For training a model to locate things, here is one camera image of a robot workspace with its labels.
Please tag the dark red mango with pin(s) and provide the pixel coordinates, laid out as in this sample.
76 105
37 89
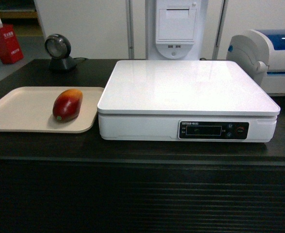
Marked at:
67 105

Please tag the white checkout scale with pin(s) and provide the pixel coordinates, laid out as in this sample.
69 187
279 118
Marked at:
212 101

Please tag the black checkout counter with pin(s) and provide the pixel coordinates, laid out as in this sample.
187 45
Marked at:
81 183

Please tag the white receipt printer kiosk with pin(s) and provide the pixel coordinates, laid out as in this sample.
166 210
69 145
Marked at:
174 29

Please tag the black barcode scanner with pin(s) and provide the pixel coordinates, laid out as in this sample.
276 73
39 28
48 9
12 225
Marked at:
59 49

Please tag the beige plastic tray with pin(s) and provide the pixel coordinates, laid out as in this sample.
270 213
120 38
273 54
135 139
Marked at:
29 109

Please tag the white blue label printer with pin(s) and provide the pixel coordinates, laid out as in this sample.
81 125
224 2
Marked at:
261 54

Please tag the red fire extinguisher box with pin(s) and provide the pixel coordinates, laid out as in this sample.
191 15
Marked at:
10 50

